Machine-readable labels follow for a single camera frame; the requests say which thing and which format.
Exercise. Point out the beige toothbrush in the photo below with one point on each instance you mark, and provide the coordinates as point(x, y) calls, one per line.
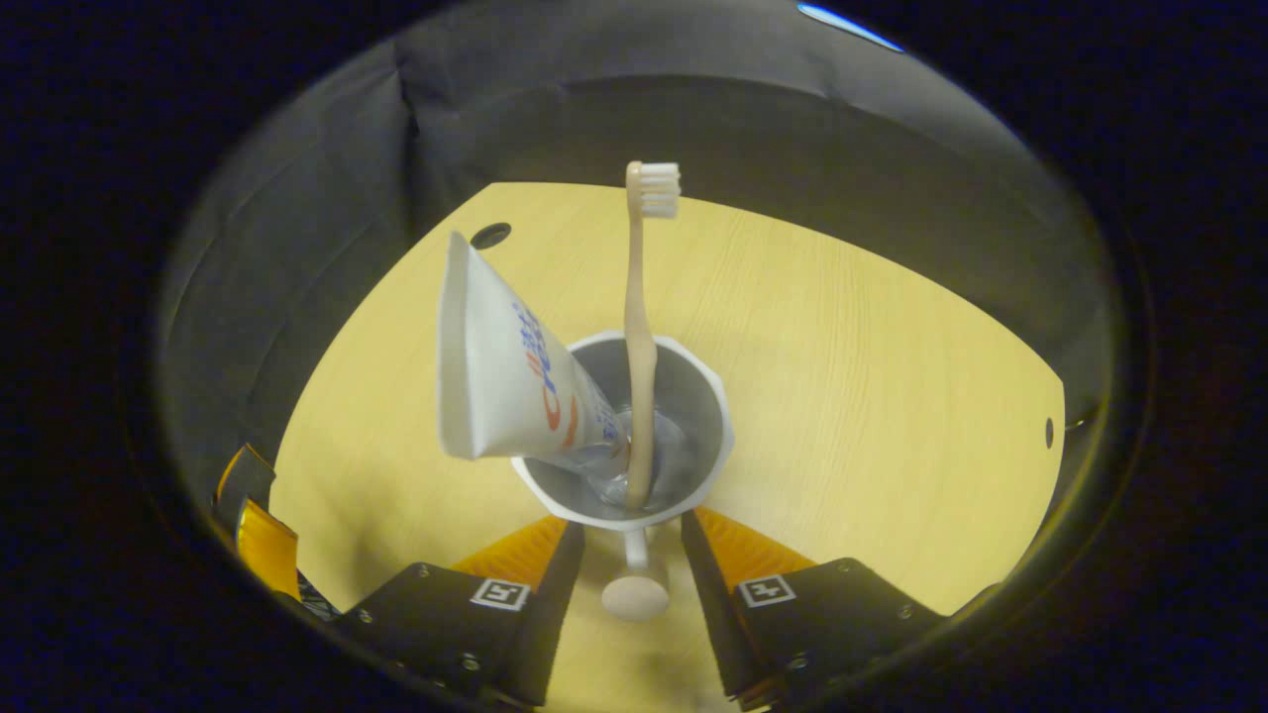
point(639, 327)

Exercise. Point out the white toothpaste tube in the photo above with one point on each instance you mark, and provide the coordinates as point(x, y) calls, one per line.
point(495, 376)

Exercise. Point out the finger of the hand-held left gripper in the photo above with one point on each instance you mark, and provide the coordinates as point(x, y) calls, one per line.
point(267, 550)

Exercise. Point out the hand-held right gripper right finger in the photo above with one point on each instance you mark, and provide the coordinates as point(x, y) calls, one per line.
point(708, 614)

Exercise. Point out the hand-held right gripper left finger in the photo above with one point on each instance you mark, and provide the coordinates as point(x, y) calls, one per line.
point(555, 614)

